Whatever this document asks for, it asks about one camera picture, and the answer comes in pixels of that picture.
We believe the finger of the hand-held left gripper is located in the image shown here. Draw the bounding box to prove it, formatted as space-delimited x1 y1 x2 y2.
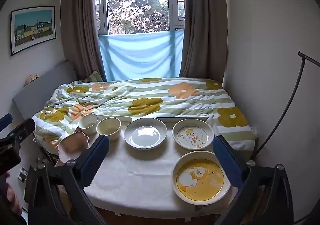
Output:
0 118 36 144
0 113 13 129

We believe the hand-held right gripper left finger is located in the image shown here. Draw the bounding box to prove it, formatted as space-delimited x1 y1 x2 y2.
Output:
27 136 110 225

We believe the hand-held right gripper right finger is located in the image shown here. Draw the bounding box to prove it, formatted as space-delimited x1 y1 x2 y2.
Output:
213 135 294 225

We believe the pink square handled bowl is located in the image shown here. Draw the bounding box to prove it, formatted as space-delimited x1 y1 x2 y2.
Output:
58 131 90 164

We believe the cream printed cup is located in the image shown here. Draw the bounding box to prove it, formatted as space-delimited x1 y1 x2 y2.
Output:
78 113 99 135
96 117 122 141

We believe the small white duck plate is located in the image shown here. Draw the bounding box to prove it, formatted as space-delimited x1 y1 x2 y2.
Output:
172 119 215 151

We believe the plain white plate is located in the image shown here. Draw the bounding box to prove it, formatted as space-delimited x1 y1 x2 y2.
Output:
124 117 167 151

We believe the person's left hand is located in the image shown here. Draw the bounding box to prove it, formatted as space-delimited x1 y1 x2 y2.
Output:
0 172 23 217

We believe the white patterned tablecloth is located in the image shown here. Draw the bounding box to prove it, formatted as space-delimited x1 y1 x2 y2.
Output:
84 118 242 213

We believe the white rectangular tray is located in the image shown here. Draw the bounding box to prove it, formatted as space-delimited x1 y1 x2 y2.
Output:
156 116 210 124
97 115 132 122

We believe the grey padded headboard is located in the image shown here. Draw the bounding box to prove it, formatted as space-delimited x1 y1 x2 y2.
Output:
11 61 76 129

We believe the small pink toy figure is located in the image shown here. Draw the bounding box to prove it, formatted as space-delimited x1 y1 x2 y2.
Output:
24 73 39 87

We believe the flowered striped blanket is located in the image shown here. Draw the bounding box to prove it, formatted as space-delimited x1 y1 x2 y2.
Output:
32 78 258 156

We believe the green plaid pillow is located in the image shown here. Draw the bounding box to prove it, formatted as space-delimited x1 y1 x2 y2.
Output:
79 70 104 83

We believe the light blue cloth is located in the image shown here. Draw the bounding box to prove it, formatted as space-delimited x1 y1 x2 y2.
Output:
98 30 185 81

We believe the brown curtain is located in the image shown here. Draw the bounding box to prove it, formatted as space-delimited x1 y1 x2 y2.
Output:
178 0 229 79
61 0 106 84

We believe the wall socket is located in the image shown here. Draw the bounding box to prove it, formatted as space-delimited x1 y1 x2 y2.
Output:
17 167 28 181

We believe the black cable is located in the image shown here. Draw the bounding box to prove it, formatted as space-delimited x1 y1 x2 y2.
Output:
249 56 306 163

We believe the framed wall picture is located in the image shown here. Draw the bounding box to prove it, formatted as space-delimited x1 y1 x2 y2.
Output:
10 5 56 57

